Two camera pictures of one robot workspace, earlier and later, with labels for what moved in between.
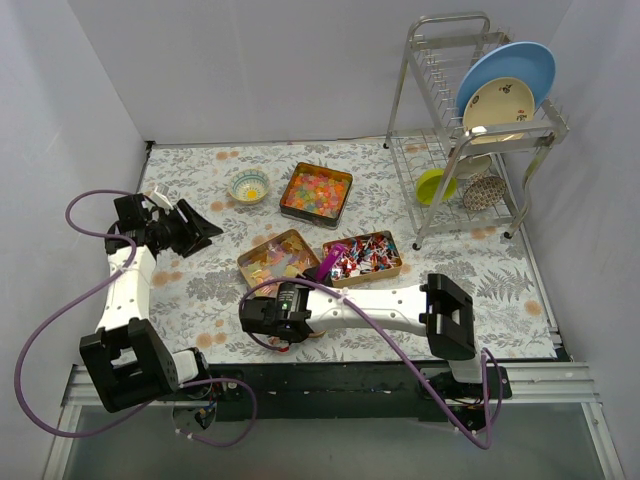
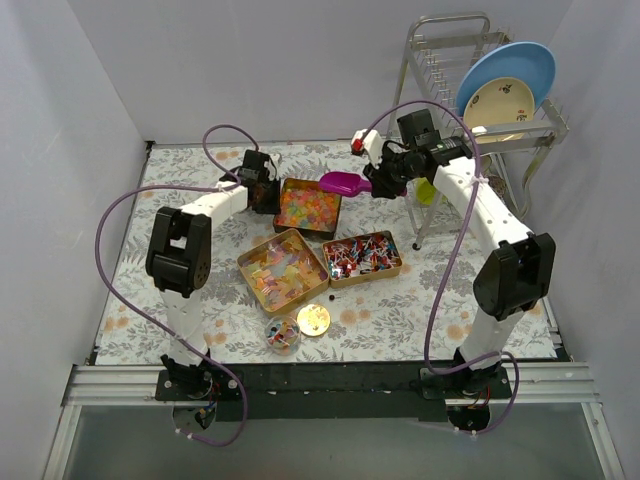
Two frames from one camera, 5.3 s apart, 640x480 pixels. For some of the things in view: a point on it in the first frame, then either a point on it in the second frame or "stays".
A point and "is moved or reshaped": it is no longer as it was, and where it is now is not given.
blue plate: x=530 y=62 stays
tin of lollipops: x=365 y=256 stays
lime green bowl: x=428 y=183 stays
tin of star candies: x=316 y=193 is moved or reshaped
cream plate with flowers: x=498 y=101 stays
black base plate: x=338 y=391 stays
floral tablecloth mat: x=352 y=213 stays
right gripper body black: x=310 y=275 → x=378 y=181
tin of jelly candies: x=284 y=257 stays
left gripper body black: x=181 y=228 → x=268 y=198
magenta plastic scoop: x=330 y=253 → x=348 y=184
